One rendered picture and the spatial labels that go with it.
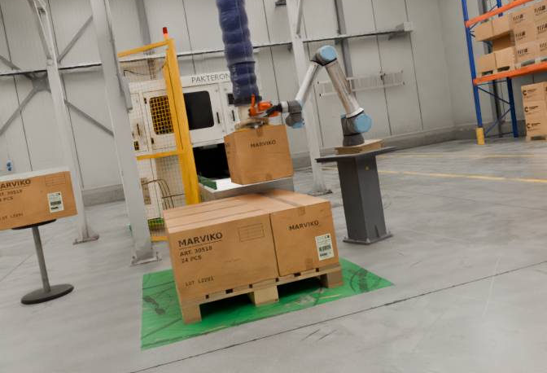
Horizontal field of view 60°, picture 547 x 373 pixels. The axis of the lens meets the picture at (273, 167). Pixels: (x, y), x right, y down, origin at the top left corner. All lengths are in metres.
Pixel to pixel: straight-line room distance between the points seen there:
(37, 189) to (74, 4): 9.81
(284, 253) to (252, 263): 0.20
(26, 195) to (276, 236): 2.09
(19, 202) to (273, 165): 1.97
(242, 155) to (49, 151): 9.97
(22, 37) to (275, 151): 10.66
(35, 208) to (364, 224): 2.61
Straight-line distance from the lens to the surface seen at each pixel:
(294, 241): 2.92
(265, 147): 3.52
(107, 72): 4.80
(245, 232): 2.84
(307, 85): 3.83
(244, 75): 3.78
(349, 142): 3.98
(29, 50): 13.47
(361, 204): 3.95
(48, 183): 4.14
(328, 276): 3.04
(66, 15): 13.52
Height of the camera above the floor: 0.99
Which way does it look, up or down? 4 degrees down
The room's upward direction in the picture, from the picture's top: 9 degrees counter-clockwise
